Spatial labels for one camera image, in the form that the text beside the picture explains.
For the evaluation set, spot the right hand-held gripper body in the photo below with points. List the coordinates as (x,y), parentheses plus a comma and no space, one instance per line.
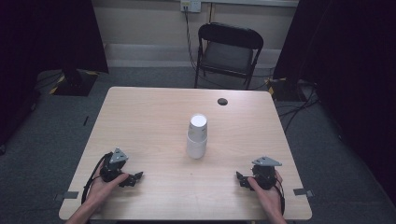
(264,179)

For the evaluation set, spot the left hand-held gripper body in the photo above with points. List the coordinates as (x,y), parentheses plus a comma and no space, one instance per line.
(109,174)

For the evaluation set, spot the person's left hand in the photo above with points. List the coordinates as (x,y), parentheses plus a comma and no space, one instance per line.
(101,189)

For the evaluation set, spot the person's right hand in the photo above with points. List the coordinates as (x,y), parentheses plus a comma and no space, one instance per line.
(267,199)

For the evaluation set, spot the grey tape tab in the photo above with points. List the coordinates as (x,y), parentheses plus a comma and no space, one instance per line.
(67,195)
(302,192)

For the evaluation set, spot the small black floor strip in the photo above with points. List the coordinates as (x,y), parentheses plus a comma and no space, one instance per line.
(85,120)

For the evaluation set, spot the black table grommet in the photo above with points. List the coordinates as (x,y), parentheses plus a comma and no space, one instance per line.
(222,101)

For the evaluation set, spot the black stand base yellow tape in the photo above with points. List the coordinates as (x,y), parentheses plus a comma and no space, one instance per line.
(281,88)
(73,82)

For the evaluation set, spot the black folding chair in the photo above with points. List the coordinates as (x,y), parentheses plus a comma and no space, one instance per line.
(227,53)

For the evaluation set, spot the black curtain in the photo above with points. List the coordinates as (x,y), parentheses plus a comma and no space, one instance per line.
(37,46)
(351,62)

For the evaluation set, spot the white wall socket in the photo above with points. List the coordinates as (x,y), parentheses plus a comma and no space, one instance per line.
(190,5)

